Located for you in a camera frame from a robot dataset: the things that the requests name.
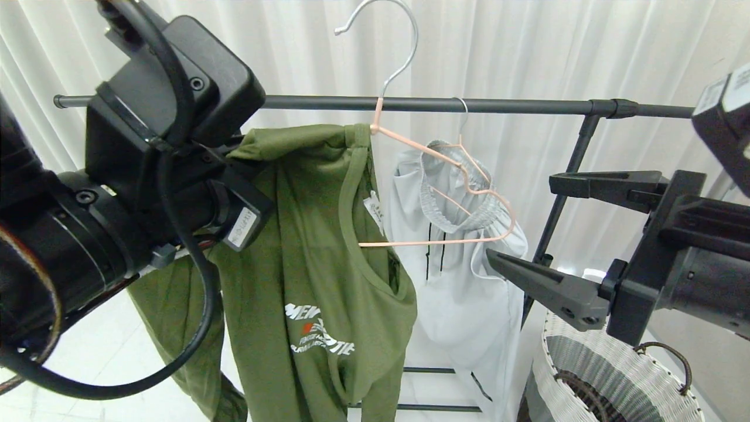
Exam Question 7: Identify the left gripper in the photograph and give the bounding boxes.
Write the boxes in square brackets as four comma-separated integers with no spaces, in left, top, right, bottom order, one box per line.
[0,154,274,348]

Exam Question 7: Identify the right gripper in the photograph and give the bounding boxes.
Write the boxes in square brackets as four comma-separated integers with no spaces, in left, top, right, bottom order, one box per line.
[486,170,750,348]

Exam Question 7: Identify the pale grey shorts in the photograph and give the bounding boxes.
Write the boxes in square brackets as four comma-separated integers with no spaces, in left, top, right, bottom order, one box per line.
[390,139,529,422]

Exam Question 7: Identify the green long-sleeved shirt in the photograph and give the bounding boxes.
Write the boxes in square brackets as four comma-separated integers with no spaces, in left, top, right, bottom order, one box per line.
[128,123,418,422]

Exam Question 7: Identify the pink clothes hanger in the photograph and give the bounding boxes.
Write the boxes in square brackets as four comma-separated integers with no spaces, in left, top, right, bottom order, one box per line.
[334,0,517,248]
[429,98,494,216]

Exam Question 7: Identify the white laundry basket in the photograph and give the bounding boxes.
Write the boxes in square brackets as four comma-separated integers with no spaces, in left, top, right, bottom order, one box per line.
[519,311,707,422]

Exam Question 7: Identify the black clothes rack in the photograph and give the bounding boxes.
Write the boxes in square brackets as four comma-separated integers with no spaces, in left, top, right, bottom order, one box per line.
[53,94,698,414]

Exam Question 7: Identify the white curtain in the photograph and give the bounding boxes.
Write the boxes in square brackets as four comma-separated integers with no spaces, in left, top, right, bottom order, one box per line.
[0,0,750,305]

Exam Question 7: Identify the black cable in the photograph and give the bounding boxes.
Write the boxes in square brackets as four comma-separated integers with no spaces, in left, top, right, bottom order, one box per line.
[0,0,221,402]

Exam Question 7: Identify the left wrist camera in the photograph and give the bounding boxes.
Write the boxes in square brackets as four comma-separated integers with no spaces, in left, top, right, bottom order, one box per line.
[85,16,266,176]

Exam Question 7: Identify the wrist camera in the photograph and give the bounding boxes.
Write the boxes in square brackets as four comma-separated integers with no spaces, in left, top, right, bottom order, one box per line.
[85,16,266,176]
[691,63,750,198]

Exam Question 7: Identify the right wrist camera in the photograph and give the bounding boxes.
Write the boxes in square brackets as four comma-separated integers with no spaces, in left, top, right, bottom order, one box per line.
[691,63,750,198]

